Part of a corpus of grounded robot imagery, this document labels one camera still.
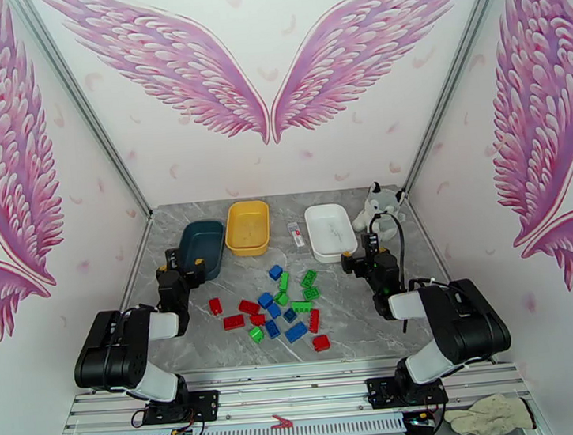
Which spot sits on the green lego brick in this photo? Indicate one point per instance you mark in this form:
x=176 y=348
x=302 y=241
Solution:
x=313 y=293
x=256 y=334
x=302 y=306
x=309 y=278
x=281 y=298
x=284 y=281

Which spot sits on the blue lego brick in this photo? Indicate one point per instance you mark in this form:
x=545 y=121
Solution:
x=275 y=272
x=272 y=328
x=265 y=300
x=274 y=310
x=296 y=332
x=290 y=315

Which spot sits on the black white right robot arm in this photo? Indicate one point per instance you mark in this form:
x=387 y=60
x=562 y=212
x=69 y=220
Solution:
x=464 y=329

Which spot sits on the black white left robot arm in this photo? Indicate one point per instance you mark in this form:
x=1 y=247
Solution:
x=109 y=357

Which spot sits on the dark teal plastic container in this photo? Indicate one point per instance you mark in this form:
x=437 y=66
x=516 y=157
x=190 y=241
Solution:
x=204 y=240

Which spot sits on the white plastic container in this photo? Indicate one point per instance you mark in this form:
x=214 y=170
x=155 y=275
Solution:
x=329 y=230

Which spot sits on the grey white husky plush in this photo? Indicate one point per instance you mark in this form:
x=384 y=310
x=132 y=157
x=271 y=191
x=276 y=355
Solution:
x=380 y=207

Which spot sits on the small clear packet red label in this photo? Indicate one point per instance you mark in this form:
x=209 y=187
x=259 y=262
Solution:
x=296 y=234

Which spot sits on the yellow plastic container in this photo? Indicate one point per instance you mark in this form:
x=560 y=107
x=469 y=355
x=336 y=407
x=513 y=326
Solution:
x=247 y=227

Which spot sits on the red clip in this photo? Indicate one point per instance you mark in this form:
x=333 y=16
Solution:
x=282 y=421

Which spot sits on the cream work glove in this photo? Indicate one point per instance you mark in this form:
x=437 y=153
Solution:
x=488 y=414

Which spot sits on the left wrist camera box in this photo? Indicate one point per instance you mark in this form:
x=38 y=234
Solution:
x=172 y=258

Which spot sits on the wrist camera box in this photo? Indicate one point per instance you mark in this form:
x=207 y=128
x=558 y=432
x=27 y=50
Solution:
x=172 y=258
x=370 y=241

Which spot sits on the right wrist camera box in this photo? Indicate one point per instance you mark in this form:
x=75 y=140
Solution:
x=370 y=241

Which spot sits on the aluminium table edge rail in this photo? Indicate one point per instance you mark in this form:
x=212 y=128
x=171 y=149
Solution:
x=137 y=261
x=429 y=238

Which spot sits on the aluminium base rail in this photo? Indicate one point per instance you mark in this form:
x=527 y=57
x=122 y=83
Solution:
x=290 y=392

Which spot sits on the aluminium frame post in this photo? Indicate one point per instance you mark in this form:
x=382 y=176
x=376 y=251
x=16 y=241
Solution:
x=83 y=106
x=454 y=77

